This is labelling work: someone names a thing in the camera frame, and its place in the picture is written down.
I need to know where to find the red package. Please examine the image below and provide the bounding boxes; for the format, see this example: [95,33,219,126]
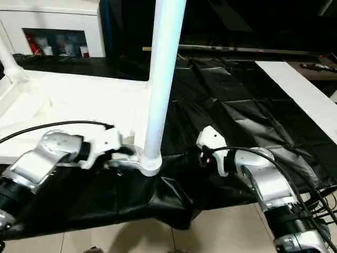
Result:
[29,35,39,55]

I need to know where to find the white plastic table top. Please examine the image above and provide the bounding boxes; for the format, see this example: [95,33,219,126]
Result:
[0,70,162,178]

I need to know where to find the dark metal rod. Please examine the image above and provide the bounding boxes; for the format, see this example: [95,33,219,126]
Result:
[178,44,317,55]

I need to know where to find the white glass-door cabinet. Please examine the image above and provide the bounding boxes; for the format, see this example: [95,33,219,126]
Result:
[0,0,106,58]

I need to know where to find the black plastic mat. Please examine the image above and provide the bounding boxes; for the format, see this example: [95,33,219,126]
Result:
[0,54,337,240]

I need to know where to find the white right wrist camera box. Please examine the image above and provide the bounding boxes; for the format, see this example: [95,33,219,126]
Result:
[196,125,228,177]

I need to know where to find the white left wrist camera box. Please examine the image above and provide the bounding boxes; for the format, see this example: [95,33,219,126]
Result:
[81,127,124,170]

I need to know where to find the black left wrist camera cable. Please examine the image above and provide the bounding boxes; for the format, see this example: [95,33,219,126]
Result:
[0,120,116,145]

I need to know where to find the white plastic table leg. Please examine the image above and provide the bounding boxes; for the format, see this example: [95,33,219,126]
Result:
[140,0,188,178]
[0,39,25,80]

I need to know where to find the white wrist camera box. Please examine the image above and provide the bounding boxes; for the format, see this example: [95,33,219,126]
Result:
[196,125,228,177]
[81,127,124,170]

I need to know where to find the white flat board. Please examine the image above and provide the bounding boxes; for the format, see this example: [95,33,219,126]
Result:
[254,60,337,145]

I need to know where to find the black cable bundle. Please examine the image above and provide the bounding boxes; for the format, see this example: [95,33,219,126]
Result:
[302,183,337,225]

